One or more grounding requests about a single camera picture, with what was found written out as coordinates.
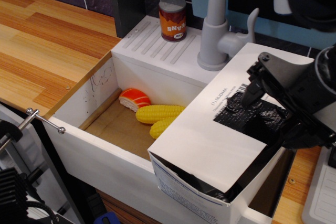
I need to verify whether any white cone lamp shade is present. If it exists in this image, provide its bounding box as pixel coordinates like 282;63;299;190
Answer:
273;0;292;15

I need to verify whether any grey toy faucet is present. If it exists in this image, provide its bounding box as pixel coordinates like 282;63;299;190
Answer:
197;0;259;71

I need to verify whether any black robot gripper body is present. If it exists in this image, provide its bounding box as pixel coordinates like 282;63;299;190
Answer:
247;51;335;148

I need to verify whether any white cardboard box with flap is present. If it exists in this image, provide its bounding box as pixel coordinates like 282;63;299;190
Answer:
147;41;315;224

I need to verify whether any brown beans can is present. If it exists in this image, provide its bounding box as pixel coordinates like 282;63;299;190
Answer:
159;0;186;42

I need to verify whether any orange salmon sushi toy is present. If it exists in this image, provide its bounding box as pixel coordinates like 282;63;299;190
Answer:
119;88;152;112

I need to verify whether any yellow toy corn lower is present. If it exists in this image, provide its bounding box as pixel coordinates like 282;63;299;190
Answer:
150;117;176;139

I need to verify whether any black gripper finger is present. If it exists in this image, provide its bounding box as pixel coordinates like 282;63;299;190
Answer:
241;81;264;106

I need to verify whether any metal clamp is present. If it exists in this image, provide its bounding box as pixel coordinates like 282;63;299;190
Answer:
1;108;66;153

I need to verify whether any white appliance at right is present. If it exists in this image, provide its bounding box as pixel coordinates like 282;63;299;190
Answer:
301;147;335;223

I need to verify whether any yellow toy corn upper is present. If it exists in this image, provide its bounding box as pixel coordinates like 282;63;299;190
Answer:
135;105;185;124

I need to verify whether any yellow toy corn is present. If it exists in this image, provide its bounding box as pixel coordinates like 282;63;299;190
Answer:
135;105;185;124
150;117;176;139

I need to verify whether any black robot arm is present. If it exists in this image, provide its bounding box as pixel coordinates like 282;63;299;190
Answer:
241;0;335;149

